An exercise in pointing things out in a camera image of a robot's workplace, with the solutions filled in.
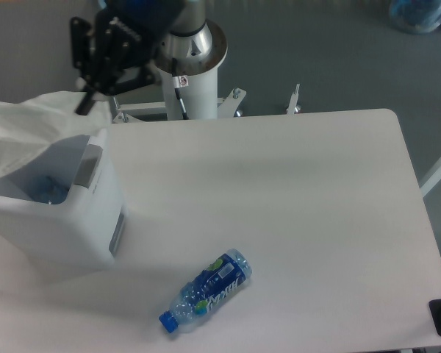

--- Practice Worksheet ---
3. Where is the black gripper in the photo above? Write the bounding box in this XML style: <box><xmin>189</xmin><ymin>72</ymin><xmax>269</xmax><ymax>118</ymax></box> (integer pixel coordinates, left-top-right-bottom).
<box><xmin>70</xmin><ymin>1</ymin><xmax>186</xmax><ymax>115</ymax></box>

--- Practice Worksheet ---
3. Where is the clear plastic bag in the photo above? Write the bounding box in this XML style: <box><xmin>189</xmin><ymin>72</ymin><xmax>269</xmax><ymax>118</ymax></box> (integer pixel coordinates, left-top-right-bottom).
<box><xmin>0</xmin><ymin>91</ymin><xmax>112</xmax><ymax>178</ymax></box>

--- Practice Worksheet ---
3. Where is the blue labelled plastic bottle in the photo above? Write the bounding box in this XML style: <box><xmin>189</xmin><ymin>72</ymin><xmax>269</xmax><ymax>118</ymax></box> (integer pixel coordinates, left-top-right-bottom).
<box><xmin>159</xmin><ymin>249</ymin><xmax>252</xmax><ymax>334</ymax></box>

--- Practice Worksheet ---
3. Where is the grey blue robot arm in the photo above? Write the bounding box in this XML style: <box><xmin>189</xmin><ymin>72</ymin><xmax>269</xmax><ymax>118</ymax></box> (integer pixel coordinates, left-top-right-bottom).
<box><xmin>70</xmin><ymin>1</ymin><xmax>228</xmax><ymax>120</ymax></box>

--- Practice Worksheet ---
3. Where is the white plastic trash can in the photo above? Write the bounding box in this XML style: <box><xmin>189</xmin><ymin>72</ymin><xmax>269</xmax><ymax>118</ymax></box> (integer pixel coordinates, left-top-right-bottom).
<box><xmin>0</xmin><ymin>129</ymin><xmax>127</xmax><ymax>269</ymax></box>

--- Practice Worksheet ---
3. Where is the blue plastic bag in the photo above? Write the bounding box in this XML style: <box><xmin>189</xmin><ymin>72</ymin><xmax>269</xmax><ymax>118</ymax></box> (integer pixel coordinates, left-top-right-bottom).
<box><xmin>388</xmin><ymin>0</ymin><xmax>441</xmax><ymax>35</ymax></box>

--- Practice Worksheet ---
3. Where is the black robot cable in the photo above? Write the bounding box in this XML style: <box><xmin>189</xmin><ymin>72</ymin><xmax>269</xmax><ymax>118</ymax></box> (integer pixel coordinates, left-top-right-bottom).
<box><xmin>171</xmin><ymin>57</ymin><xmax>190</xmax><ymax>121</ymax></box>

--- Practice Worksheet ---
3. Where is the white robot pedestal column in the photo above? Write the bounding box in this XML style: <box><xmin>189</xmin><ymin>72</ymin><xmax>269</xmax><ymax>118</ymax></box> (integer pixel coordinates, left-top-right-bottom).
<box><xmin>158</xmin><ymin>69</ymin><xmax>218</xmax><ymax>120</ymax></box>

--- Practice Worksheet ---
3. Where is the white metal base frame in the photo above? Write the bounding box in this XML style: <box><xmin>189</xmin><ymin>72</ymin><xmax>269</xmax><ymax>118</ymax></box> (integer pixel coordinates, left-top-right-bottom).
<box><xmin>112</xmin><ymin>88</ymin><xmax>247</xmax><ymax>123</ymax></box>

